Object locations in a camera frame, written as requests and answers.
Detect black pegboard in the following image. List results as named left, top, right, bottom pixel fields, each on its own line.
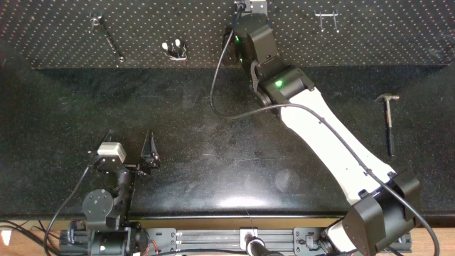
left=0, top=0, right=455, bottom=69

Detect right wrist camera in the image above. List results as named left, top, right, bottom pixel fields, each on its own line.
left=245, top=0, right=268, bottom=16

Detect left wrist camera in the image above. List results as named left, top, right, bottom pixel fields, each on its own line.
left=96, top=141, right=127, bottom=164

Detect hammer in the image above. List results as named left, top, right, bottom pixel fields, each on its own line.
left=375, top=92, right=400, bottom=158

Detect mounting rail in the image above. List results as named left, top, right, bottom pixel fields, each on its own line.
left=58, top=219, right=413, bottom=256

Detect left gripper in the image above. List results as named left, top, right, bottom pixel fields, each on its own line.
left=87, top=129, right=161, bottom=178

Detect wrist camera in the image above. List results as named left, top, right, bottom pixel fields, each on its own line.
left=245, top=0, right=268, bottom=16
left=96, top=141, right=127, bottom=164

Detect wrench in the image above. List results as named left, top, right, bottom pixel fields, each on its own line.
left=89, top=12, right=126, bottom=64

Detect black and white pliers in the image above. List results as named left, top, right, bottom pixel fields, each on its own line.
left=161, top=38, right=188, bottom=61

